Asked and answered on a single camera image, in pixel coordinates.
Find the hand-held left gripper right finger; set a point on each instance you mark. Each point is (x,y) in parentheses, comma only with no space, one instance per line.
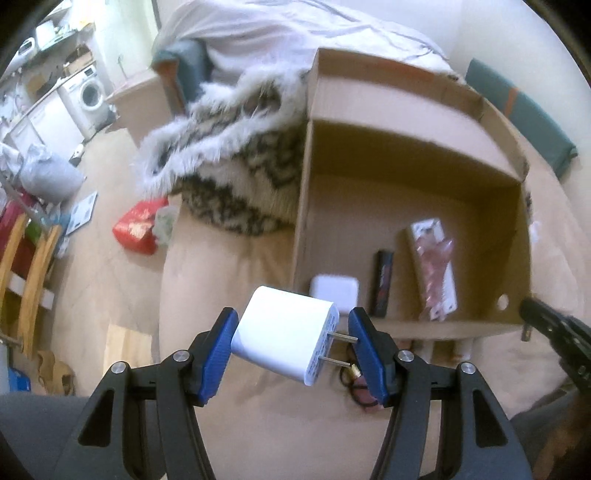
(369,355)

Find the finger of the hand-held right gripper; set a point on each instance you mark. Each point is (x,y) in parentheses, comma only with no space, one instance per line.
(549,321)

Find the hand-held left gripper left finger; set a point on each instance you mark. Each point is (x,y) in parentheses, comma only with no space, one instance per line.
(217,350)

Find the small pink plastic item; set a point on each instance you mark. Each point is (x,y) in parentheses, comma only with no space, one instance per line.
(362,400)

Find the white power adapter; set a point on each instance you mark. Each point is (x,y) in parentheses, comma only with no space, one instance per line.
(281,337)

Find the white earbuds case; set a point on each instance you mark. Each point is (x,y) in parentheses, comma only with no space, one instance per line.
(334,290)

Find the black cosmetic tube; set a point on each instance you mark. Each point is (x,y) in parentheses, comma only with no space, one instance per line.
(383,281)

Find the pink packaged item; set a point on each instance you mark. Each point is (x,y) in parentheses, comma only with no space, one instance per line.
(434,267)

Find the cardboard box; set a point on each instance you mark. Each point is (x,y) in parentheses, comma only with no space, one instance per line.
(415,184)

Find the light wooden board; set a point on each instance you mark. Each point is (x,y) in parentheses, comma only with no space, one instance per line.
(127,346)

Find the white tissue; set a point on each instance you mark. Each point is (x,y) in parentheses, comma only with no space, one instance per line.
(534,230)

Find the white plastic bag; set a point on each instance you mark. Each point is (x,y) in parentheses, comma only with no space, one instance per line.
(165,226)

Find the red gift bag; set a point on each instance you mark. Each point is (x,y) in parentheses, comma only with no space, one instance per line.
(136,226)

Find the brown slippers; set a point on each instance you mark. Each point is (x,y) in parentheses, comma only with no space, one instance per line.
(55,374)

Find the fluffy patterned blanket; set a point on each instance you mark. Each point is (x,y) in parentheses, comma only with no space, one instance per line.
(221,184)

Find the wooden chair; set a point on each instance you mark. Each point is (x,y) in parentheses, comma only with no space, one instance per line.
(39,277)

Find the pale blue bathroom scale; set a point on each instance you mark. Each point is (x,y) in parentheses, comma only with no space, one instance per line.
(81,214)

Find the teal cushion with orange stripe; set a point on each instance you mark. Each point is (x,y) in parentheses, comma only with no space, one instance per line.
(184,60)
(531,115)

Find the grey plastic bag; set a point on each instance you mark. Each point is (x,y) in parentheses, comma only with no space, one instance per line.
(51,177)

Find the beige bedside cabinet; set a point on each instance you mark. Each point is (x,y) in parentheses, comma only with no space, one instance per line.
(143,101)

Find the white washing machine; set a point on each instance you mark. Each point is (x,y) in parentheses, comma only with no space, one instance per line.
(90,97)

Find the white kitchen counter cabinet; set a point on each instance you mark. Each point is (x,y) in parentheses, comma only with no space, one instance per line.
(46,120)

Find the white duvet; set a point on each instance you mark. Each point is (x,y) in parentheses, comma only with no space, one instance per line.
(277,37)

